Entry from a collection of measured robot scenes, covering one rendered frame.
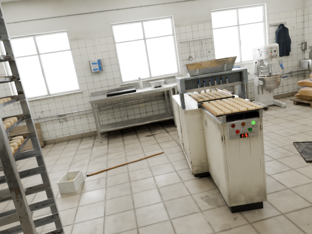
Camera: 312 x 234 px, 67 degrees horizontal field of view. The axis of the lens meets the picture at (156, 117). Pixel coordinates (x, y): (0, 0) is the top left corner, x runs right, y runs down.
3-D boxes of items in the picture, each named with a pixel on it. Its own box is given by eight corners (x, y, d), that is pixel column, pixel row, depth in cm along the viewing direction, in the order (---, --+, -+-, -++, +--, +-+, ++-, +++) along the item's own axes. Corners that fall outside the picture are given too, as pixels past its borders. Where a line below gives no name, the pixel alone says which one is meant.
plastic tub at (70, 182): (76, 192, 290) (73, 180, 287) (59, 194, 292) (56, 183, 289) (85, 180, 319) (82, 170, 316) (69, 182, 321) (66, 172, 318)
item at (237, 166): (209, 178, 274) (200, 102, 254) (238, 173, 274) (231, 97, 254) (229, 216, 205) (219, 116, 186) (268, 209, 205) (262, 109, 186)
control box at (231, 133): (227, 139, 191) (226, 122, 188) (257, 133, 191) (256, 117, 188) (229, 140, 187) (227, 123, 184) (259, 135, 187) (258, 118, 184)
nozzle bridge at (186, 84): (179, 105, 287) (175, 77, 280) (238, 95, 287) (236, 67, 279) (183, 110, 255) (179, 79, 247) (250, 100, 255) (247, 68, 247)
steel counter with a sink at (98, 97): (98, 143, 477) (84, 83, 450) (100, 134, 545) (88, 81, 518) (252, 112, 526) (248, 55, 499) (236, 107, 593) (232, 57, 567)
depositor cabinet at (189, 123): (178, 144, 398) (172, 95, 379) (221, 138, 398) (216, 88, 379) (193, 181, 273) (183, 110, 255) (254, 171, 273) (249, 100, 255)
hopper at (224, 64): (182, 76, 278) (181, 64, 274) (230, 68, 277) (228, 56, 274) (186, 77, 249) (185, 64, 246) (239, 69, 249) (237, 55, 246)
